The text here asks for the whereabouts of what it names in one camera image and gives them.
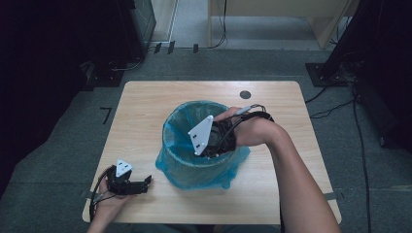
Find blue plastic bag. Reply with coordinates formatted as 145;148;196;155
154;100;252;191

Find person's left hand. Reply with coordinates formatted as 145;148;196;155
95;176;137;221

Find right hand-held gripper cable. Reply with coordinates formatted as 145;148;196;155
216;103;275;150

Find black stand base plate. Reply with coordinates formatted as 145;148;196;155
305;62;350;87

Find black slanted stand post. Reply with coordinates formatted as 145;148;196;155
322;0;385;79

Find person's dark pants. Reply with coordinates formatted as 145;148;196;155
129;223;283;233

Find dark floor base plate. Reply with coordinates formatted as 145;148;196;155
81;60;125;89

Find dark glass cabinet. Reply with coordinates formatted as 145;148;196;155
116;0;157;63

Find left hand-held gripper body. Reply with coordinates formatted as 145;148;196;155
106;158;144;196

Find green plastic bin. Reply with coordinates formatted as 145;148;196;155
162;100;239;190

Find hand-held gripper cable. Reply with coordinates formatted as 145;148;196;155
216;103;275;150
88;168;119;224

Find left hand-held gripper cable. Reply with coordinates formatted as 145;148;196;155
88;168;119;224

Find light wooden desk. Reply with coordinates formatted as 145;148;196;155
207;0;361;50

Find black hanging cable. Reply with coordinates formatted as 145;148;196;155
209;0;228;50

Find person's right hand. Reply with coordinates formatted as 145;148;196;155
214;107;283;148

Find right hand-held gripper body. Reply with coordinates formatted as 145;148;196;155
188;115;237;159

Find long black floor cable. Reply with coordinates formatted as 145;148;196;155
351;83;372;233

